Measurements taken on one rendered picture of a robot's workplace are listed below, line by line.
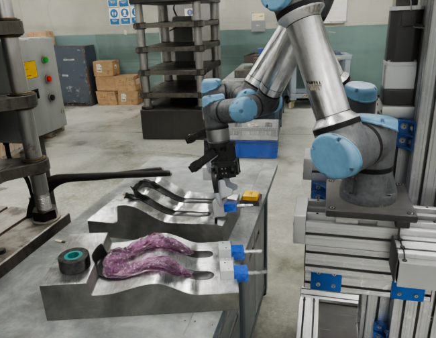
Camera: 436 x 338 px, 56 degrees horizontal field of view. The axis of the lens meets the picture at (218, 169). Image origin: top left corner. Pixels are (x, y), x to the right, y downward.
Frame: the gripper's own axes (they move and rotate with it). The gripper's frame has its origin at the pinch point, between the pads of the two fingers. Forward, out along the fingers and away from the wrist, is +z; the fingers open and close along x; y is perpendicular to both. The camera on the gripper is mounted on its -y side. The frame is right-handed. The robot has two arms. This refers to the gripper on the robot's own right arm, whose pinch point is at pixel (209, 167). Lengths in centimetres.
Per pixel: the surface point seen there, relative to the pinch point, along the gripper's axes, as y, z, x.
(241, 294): 16, 46, -18
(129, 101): -323, 88, 558
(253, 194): 17.3, 11.4, 2.0
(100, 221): -30.3, 8.9, -35.8
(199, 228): 6.4, 7.8, -36.0
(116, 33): -355, -35, 596
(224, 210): 13.7, 3.1, -30.8
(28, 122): -60, -24, -26
